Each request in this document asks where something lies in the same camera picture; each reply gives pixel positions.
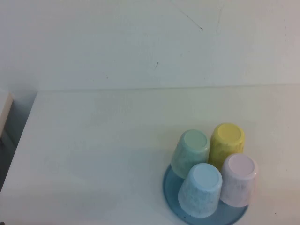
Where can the yellow marbled plastic cup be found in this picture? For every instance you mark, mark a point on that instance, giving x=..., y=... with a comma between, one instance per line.
x=226, y=140

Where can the blue marbled plastic cup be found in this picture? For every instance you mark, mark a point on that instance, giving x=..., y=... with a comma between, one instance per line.
x=201, y=189

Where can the blue round cup stand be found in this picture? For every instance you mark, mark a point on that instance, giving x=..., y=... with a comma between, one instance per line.
x=170, y=187

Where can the pink marbled plastic cup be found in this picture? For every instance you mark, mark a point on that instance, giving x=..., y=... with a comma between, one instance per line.
x=239, y=178

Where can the green marbled plastic cup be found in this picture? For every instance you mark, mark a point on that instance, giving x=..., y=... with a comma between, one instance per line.
x=191, y=152

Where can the beige furniture edge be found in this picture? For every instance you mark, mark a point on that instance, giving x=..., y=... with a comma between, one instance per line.
x=5, y=110

